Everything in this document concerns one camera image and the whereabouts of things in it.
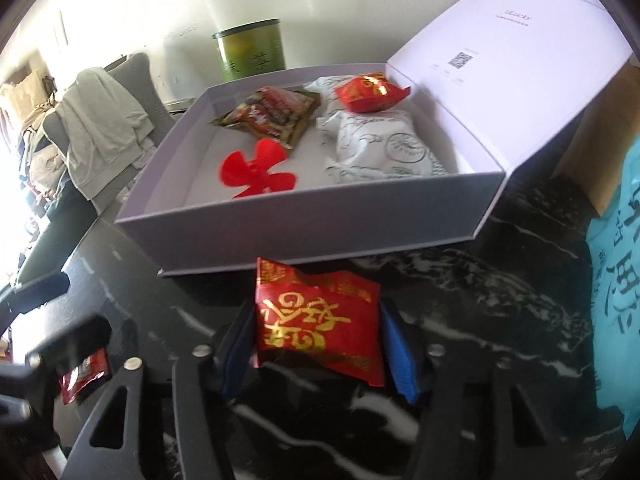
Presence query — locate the red plastic fan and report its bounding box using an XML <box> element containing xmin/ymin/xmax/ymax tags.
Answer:
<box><xmin>218</xmin><ymin>138</ymin><xmax>297</xmax><ymax>201</ymax></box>

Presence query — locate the red ketchup packet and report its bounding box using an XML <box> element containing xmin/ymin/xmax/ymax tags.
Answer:
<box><xmin>57</xmin><ymin>347</ymin><xmax>111</xmax><ymax>406</ymax></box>

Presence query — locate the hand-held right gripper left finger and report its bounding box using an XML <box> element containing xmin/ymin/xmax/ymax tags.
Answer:
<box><xmin>65</xmin><ymin>300</ymin><xmax>258</xmax><ymax>480</ymax></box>

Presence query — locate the brown snack packet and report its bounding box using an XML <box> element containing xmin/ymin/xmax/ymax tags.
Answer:
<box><xmin>207</xmin><ymin>86</ymin><xmax>321</xmax><ymax>150</ymax></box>

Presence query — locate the white printed snack packet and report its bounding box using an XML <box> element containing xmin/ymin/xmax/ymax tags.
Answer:
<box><xmin>305</xmin><ymin>74</ymin><xmax>361</xmax><ymax>113</ymax></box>
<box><xmin>315</xmin><ymin>107</ymin><xmax>448</xmax><ymax>183</ymax></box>

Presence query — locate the grey sweater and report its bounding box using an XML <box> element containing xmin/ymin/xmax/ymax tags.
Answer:
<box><xmin>57</xmin><ymin>67</ymin><xmax>156</xmax><ymax>201</ymax></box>

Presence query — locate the red gold-print candy packet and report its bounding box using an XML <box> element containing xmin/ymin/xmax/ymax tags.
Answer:
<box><xmin>333</xmin><ymin>72</ymin><xmax>412</xmax><ymax>113</ymax></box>
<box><xmin>254</xmin><ymin>257</ymin><xmax>386</xmax><ymax>387</ymax></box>

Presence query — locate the grey leaf-pattern chair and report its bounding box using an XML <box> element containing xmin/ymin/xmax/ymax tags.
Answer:
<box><xmin>15</xmin><ymin>52</ymin><xmax>178</xmax><ymax>281</ymax></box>

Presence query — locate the pile of clothes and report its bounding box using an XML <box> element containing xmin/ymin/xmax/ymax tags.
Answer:
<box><xmin>15</xmin><ymin>110</ymin><xmax>68</xmax><ymax>241</ymax></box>

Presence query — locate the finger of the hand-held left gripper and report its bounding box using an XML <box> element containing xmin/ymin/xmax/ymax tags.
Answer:
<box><xmin>10</xmin><ymin>312</ymin><xmax>113</xmax><ymax>391</ymax></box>
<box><xmin>0</xmin><ymin>272</ymin><xmax>71</xmax><ymax>317</ymax></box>

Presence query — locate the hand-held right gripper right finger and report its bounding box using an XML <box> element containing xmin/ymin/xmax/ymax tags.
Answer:
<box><xmin>378</xmin><ymin>297</ymin><xmax>566</xmax><ymax>480</ymax></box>

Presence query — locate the cyan plastic bag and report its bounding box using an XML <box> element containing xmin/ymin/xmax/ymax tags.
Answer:
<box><xmin>585</xmin><ymin>135</ymin><xmax>640</xmax><ymax>411</ymax></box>

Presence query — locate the green tea can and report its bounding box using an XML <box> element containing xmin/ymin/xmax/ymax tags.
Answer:
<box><xmin>211</xmin><ymin>18</ymin><xmax>287</xmax><ymax>83</ymax></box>

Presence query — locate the white gift box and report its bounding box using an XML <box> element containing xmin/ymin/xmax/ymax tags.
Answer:
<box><xmin>114</xmin><ymin>0</ymin><xmax>633</xmax><ymax>277</ymax></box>

